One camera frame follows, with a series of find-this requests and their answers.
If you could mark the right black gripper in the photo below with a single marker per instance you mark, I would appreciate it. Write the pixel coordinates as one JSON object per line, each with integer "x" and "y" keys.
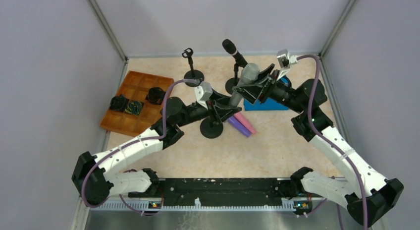
{"x": 263, "y": 89}

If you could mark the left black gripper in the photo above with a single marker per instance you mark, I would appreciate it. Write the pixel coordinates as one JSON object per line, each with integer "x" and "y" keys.
{"x": 214, "y": 109}

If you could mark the silver grey microphone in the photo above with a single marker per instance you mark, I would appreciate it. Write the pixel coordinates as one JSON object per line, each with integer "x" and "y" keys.
{"x": 249, "y": 74}

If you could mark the black mic stand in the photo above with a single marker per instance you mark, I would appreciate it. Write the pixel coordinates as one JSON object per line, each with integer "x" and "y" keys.
{"x": 230, "y": 83}
{"x": 211, "y": 128}
{"x": 194, "y": 74}

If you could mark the black microphone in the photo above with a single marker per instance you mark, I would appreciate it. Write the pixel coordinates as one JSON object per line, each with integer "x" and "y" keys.
{"x": 231, "y": 49}

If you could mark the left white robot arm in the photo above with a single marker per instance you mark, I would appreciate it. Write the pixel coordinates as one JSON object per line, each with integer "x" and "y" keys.
{"x": 99, "y": 176}

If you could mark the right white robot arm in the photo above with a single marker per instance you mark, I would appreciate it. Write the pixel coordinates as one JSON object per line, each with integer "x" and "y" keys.
{"x": 367, "y": 194}

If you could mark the blue folded cloth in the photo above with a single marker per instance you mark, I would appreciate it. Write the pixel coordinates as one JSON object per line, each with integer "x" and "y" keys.
{"x": 262, "y": 105}

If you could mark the purple microphone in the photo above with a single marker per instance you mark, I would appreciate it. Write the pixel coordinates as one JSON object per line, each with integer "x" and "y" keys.
{"x": 239, "y": 126}

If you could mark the pink microphone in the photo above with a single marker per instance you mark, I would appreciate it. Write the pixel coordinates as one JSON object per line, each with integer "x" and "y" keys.
{"x": 244, "y": 121}

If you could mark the black bundle upper tray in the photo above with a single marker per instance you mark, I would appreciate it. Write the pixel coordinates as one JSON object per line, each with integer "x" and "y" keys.
{"x": 155, "y": 95}

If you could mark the brown wooden compartment tray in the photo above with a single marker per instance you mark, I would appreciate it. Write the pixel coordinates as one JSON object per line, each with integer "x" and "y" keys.
{"x": 135, "y": 86}

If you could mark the green black bundle in tray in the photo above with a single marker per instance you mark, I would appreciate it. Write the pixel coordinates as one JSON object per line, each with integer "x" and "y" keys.
{"x": 134, "y": 107}

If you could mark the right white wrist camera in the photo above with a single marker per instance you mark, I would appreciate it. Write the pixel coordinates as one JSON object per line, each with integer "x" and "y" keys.
{"x": 286, "y": 60}

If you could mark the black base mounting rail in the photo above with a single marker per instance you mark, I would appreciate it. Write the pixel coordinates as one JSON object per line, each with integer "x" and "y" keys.
{"x": 222, "y": 192}

